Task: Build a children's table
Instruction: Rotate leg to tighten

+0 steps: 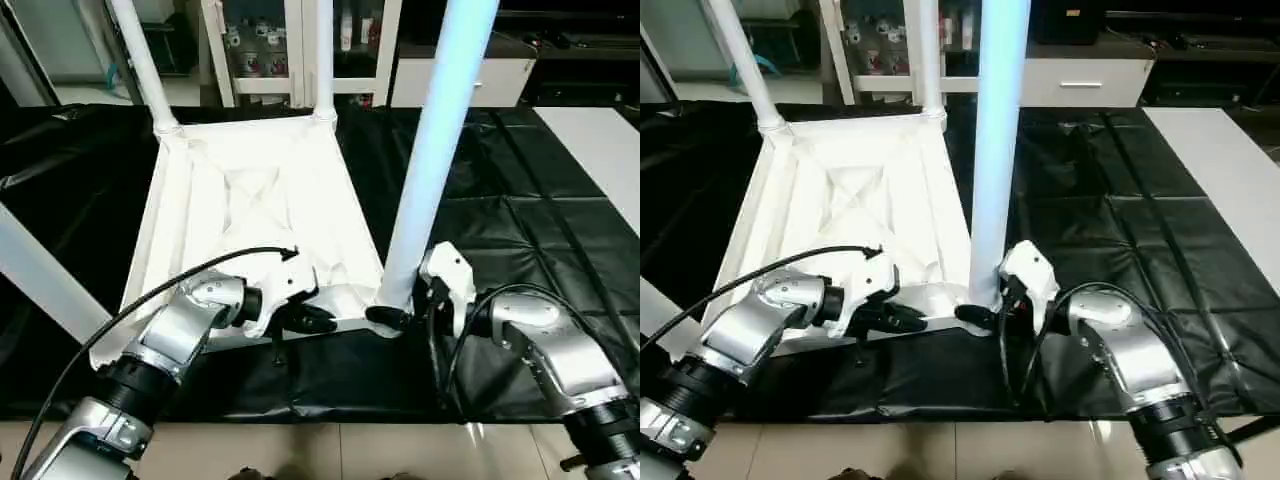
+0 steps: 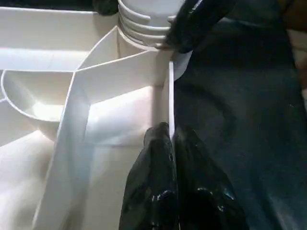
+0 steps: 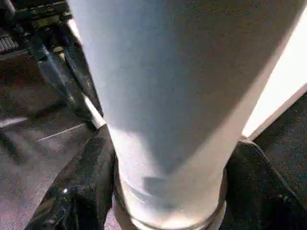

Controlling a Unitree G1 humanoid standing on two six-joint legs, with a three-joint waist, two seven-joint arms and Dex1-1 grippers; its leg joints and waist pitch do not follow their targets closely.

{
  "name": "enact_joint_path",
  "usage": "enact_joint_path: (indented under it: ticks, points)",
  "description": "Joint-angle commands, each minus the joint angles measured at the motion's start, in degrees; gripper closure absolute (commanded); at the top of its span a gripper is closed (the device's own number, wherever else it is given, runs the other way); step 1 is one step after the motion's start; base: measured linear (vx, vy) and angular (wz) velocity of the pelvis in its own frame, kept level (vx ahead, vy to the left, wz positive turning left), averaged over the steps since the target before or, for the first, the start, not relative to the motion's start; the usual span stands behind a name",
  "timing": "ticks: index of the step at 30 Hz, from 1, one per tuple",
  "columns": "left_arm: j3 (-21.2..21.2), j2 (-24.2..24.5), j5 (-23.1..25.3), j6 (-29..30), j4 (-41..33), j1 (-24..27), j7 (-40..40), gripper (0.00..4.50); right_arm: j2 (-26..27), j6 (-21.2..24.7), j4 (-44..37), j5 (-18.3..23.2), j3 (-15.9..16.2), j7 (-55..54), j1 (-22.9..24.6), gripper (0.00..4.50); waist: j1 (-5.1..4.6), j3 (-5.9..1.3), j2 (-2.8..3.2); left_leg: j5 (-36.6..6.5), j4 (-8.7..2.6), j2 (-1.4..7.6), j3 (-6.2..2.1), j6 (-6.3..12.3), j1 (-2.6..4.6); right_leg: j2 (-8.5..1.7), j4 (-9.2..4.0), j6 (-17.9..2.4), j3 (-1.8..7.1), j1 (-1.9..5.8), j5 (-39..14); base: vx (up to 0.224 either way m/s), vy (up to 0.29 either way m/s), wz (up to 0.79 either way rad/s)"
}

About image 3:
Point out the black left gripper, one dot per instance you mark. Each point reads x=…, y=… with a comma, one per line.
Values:
x=33, y=12

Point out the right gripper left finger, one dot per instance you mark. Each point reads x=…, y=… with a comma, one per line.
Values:
x=81, y=191

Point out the black work mat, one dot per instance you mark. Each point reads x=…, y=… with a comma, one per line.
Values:
x=29, y=143

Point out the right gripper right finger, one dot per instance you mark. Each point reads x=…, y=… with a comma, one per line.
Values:
x=268, y=191

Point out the white plastic table top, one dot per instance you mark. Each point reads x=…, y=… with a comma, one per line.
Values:
x=283, y=81

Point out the white plastic table leg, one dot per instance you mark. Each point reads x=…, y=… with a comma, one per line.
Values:
x=182, y=96

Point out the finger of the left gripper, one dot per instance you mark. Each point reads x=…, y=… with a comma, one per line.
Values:
x=84, y=81

